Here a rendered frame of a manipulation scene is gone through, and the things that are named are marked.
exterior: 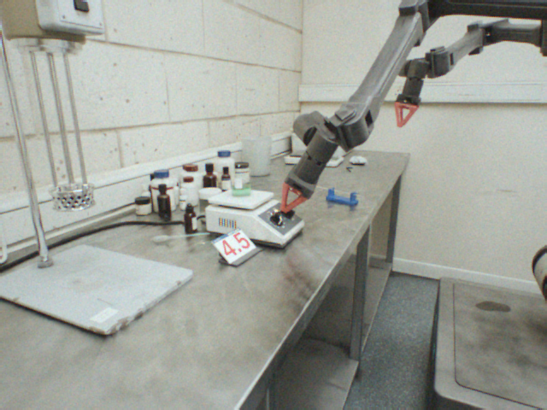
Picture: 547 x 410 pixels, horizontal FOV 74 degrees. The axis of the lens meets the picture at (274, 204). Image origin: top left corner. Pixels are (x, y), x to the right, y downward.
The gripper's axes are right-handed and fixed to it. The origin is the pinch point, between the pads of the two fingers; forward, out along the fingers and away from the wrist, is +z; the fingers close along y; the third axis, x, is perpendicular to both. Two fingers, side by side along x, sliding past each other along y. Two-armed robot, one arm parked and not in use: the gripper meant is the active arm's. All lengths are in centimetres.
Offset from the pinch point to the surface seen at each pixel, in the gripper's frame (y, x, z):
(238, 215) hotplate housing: 7.4, -8.1, 3.9
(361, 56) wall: -151, -3, -33
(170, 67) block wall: -40, -55, -3
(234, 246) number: 15.0, -5.2, 6.2
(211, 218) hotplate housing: 6.1, -13.4, 9.0
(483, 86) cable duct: -132, 57, -49
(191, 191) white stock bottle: -14.3, -25.5, 18.2
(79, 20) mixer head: 29, -38, -23
